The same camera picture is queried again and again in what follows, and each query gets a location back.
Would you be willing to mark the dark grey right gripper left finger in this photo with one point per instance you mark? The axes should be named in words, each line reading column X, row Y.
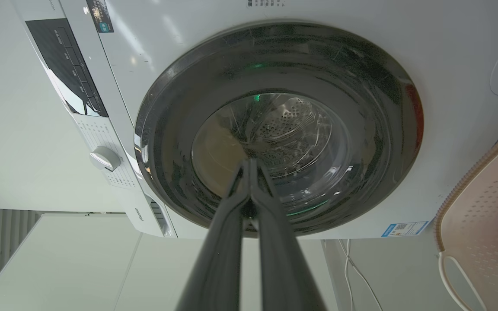
column 221, row 259

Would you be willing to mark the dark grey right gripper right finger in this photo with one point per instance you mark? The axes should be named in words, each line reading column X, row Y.
column 281, row 263

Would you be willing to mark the beige perforated laundry basket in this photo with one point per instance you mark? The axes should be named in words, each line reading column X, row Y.
column 474, row 216

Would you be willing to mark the white washer detergent drawer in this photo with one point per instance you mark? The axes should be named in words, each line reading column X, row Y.
column 154, row 216

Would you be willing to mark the round dark glass washer door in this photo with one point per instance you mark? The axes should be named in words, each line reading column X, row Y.
column 175, row 142

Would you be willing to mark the blue QR label sticker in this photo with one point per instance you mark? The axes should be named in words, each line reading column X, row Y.
column 404, row 228

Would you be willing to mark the silver washer control knob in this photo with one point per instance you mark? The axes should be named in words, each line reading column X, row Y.
column 104, row 158

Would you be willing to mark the white front-load washing machine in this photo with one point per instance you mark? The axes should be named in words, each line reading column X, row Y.
column 443, row 142

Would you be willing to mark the black washer display panel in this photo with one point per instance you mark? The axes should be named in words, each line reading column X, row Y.
column 65, row 65

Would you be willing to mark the dark energy label sticker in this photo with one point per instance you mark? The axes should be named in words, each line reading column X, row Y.
column 100, row 16

